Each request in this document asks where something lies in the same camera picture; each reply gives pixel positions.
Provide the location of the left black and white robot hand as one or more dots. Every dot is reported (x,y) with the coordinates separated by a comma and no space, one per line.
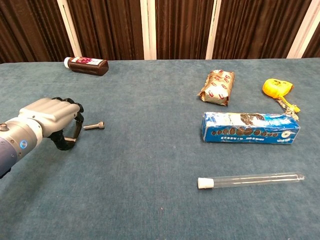
(50,112)

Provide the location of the silver bolt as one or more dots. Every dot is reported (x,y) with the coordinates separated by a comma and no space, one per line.
(93,126)
(71,139)

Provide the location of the dark red juice bottle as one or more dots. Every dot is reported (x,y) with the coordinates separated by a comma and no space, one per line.
(87,67)

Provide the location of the dark brown pleated curtain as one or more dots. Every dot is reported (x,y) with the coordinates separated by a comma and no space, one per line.
(112,27)

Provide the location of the blue felt table cover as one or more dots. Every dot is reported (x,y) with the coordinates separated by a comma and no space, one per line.
(150,162)

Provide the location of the beige snack packet red print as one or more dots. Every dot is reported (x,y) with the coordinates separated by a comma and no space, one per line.
(217,87)

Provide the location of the clear test tube white stopper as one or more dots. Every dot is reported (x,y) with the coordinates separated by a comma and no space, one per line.
(205,183)

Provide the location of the blue cookie box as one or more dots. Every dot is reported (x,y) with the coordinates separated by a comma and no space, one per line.
(250,130)

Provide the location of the yellow tape measure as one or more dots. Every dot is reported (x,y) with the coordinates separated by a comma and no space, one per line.
(275,87)

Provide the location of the white frame post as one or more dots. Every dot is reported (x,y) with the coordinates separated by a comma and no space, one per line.
(213,29)
(148,29)
(68,27)
(302,29)

